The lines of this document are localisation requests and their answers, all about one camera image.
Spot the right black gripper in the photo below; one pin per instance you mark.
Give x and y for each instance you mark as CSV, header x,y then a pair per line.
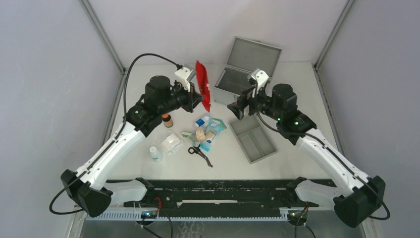
x,y
238,107

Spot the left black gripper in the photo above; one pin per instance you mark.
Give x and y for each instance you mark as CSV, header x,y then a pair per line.
x,y
191,102

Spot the red first aid pouch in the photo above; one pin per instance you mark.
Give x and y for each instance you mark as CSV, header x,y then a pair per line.
x,y
203,84

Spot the brown bottle orange cap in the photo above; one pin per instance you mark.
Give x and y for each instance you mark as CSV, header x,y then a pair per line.
x,y
167,120

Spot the beige bandage roll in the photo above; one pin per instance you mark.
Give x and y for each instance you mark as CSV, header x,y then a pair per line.
x,y
200,133

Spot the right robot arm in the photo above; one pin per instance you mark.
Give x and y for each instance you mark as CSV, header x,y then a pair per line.
x,y
355,197

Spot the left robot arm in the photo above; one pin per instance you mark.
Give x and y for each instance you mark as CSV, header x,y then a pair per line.
x,y
88,186

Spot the grey metal medicine box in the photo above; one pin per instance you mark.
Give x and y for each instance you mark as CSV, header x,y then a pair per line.
x,y
245,57

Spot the blue plaster packet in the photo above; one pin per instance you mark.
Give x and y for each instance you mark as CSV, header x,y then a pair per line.
x,y
212,130

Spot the grey plastic divider tray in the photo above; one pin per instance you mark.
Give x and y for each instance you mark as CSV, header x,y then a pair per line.
x,y
255,143

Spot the bagged white gauze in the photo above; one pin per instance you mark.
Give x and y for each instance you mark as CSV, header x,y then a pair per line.
x,y
170,142

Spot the black medical scissors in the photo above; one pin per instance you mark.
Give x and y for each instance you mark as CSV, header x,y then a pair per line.
x,y
197,150

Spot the clear bottle white cap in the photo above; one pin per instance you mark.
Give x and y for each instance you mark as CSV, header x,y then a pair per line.
x,y
155,154

